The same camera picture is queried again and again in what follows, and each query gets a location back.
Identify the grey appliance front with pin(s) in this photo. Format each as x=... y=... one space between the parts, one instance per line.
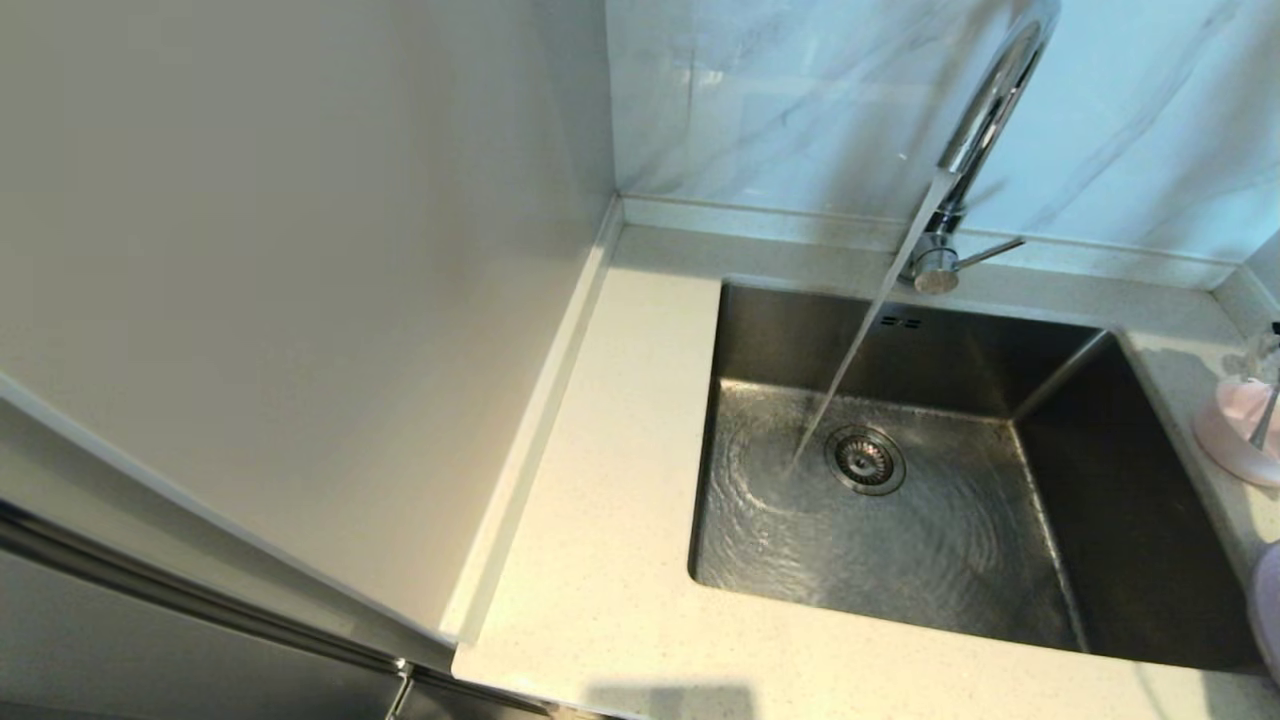
x=150 y=650

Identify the running water stream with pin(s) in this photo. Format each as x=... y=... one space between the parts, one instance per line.
x=859 y=340

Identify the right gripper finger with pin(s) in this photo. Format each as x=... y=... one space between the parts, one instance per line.
x=1245 y=368
x=1265 y=345

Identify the lilac plate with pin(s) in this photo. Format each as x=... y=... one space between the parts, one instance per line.
x=1268 y=610

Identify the white tall cabinet panel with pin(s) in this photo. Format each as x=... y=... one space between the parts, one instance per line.
x=300 y=250

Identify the pink bowl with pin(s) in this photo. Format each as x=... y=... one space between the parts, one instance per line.
x=1230 y=440

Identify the chrome gooseneck faucet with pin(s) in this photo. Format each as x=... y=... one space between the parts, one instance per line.
x=935 y=268

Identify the round metal drain strainer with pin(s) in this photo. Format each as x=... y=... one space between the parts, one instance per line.
x=864 y=460

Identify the stainless steel sink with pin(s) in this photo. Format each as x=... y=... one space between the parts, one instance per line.
x=950 y=560

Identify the metal spoon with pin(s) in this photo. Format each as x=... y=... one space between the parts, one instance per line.
x=1265 y=418

